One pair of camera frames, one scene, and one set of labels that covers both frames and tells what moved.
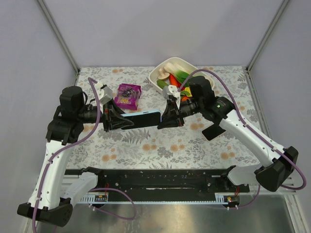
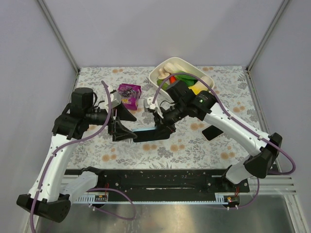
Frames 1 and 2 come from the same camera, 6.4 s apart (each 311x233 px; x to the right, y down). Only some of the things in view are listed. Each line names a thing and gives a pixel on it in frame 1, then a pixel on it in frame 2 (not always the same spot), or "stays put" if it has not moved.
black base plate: [164, 181] stays put
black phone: [143, 119] to [145, 134]
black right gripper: [179, 114] to [160, 122]
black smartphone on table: [213, 131] stays put
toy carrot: [173, 81] stays put
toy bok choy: [180, 73] stays put
